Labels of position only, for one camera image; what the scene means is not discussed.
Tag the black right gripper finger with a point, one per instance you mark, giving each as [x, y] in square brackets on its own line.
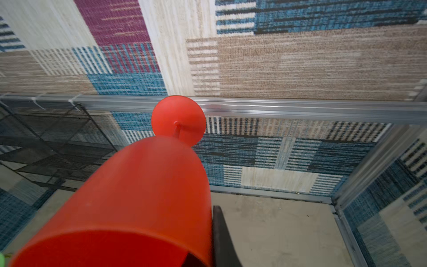
[223, 249]

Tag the red plastic wine glass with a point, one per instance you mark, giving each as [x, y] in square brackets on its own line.
[149, 205]

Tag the black mesh shelf rack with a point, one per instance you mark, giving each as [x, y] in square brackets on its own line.
[57, 145]

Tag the green plastic wine glass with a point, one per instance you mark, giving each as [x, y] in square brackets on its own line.
[2, 260]

